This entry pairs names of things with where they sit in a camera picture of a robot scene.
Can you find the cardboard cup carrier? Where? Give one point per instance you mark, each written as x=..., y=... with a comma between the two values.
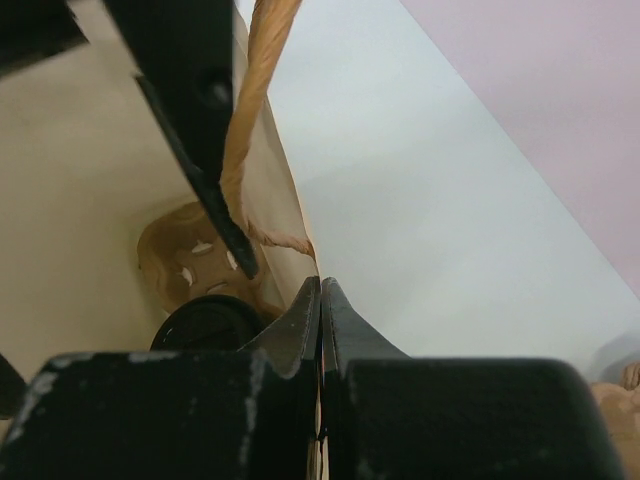
x=619, y=405
x=182, y=257

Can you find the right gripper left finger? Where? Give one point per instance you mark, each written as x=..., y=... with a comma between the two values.
x=278, y=398

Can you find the brown paper bag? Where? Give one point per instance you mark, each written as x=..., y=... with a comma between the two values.
x=85, y=168

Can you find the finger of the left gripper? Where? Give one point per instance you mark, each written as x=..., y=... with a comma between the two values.
x=183, y=49

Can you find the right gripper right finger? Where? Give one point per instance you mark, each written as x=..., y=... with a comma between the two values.
x=346, y=337

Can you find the black cup lid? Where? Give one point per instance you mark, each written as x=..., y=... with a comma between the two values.
x=212, y=322

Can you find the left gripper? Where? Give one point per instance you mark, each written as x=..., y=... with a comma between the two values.
x=33, y=31

